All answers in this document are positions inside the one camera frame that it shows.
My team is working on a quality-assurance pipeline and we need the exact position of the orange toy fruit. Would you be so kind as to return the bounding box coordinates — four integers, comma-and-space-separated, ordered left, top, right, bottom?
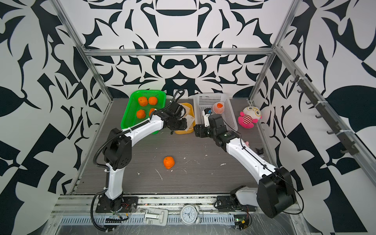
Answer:
138, 97, 148, 107

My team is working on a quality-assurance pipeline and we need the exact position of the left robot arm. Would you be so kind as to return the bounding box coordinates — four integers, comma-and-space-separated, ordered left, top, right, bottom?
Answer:
103, 101, 188, 203

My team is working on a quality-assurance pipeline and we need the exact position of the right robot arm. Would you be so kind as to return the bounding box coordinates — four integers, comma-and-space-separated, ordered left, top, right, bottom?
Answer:
194, 114, 297, 218

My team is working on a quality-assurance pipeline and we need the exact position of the yellow plastic tray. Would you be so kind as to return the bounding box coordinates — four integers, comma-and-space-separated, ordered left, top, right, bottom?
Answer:
174, 103, 195, 135

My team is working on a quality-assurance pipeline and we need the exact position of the white perforated plastic basket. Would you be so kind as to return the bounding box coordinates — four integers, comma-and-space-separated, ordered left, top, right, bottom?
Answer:
193, 93, 238, 131

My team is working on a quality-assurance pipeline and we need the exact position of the green plastic basket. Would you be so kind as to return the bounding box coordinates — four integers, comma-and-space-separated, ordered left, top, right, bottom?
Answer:
120, 90, 166, 129

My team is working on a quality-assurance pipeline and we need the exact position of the pink white plush toy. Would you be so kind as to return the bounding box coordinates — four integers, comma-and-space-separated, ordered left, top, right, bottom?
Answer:
238, 106, 262, 129

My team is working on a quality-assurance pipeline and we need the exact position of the small black toy figure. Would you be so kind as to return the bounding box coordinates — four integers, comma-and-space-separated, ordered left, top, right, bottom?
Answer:
255, 148, 264, 156

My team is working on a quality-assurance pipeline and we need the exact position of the white analog clock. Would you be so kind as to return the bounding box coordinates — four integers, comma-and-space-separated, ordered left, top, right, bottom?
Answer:
180, 205, 200, 226

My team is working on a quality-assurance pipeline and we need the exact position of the small green circuit board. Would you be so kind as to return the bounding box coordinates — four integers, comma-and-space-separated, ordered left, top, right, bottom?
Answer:
234, 214, 252, 231

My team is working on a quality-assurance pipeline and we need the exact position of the left black corrugated cable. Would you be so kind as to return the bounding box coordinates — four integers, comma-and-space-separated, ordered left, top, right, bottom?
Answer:
89, 89, 186, 233

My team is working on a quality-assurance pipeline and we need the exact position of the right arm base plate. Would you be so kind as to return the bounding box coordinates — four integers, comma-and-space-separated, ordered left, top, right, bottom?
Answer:
213, 195, 257, 212

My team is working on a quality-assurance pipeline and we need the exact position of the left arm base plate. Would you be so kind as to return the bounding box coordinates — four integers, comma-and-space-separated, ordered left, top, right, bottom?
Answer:
95, 195, 139, 213

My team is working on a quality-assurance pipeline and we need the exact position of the black hook rail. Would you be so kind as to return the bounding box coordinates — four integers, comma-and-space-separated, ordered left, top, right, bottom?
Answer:
291, 75, 359, 156

